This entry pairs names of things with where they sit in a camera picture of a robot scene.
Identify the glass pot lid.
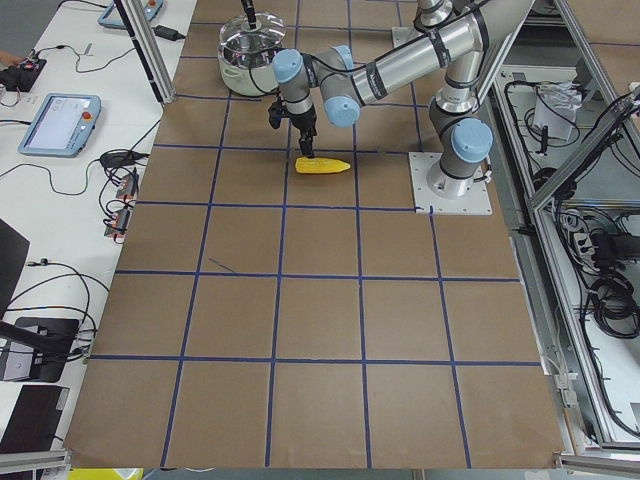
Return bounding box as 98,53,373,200
219,12,286,53

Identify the far blue teach pendant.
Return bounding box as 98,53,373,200
97,0,166,28

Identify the black monitor stand base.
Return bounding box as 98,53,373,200
1,317,79,383

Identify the blue teach pendant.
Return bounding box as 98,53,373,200
97,0,166,28
18,93,102,158

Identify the aluminium frame post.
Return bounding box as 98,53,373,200
114,0,176,105

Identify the yellow corn cob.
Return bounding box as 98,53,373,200
294,157,351,175

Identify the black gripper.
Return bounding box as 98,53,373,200
241,0,317,159

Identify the pale green cooking pot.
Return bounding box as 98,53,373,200
218,40,283,97

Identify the black power adapter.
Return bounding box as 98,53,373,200
152,25,186,41

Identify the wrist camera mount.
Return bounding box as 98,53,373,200
268,96,289,130

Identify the near blue teach pendant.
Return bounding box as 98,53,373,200
18,93,102,158

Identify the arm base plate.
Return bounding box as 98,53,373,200
391,27,424,48
408,152,493,216

